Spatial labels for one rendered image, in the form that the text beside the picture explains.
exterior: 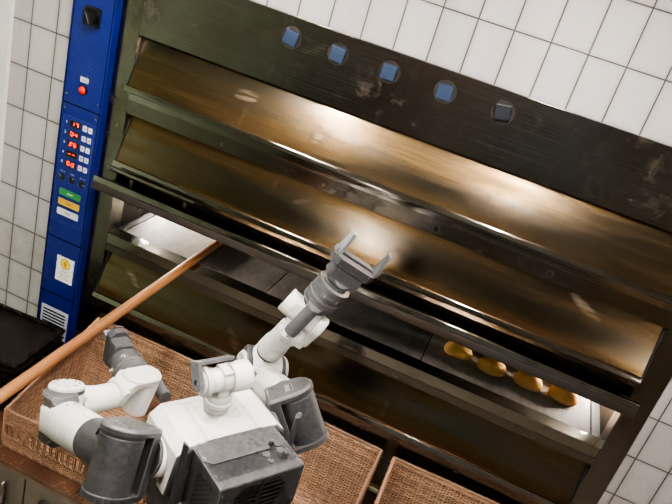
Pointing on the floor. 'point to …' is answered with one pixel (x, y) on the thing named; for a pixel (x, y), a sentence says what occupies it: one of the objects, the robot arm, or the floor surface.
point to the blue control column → (79, 65)
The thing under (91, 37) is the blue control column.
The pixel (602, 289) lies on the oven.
